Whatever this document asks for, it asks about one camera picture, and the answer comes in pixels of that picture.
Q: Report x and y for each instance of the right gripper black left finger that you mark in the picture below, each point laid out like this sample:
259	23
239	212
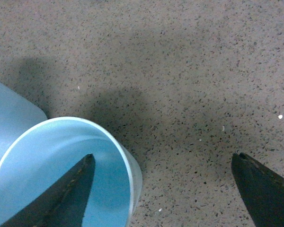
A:
63	204

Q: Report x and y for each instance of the light blue cup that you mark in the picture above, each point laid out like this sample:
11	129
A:
45	152
17	115

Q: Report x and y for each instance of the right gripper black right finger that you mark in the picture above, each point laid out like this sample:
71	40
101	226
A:
261	189

